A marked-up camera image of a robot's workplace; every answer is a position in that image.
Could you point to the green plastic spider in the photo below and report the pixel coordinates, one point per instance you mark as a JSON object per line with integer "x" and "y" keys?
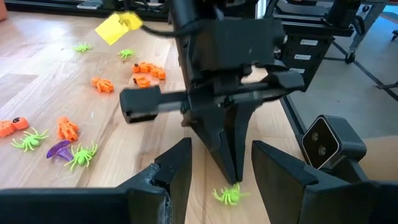
{"x": 81, "y": 155}
{"x": 126, "y": 53}
{"x": 29, "y": 140}
{"x": 82, "y": 47}
{"x": 230, "y": 194}

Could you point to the black stereo camera box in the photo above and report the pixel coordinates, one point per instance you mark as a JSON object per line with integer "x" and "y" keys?
{"x": 329, "y": 143}

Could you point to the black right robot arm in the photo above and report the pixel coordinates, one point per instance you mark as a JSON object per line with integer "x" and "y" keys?
{"x": 186, "y": 9}

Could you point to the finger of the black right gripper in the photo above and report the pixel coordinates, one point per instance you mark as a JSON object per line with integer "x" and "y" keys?
{"x": 217, "y": 143}
{"x": 241, "y": 130}

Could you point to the yellow tape tag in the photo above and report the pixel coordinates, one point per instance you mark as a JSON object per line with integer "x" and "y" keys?
{"x": 118, "y": 26}

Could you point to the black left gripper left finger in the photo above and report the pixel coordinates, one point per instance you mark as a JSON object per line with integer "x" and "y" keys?
{"x": 140, "y": 202}

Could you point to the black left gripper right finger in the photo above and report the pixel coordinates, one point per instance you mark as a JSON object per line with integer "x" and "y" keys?
{"x": 289, "y": 193}

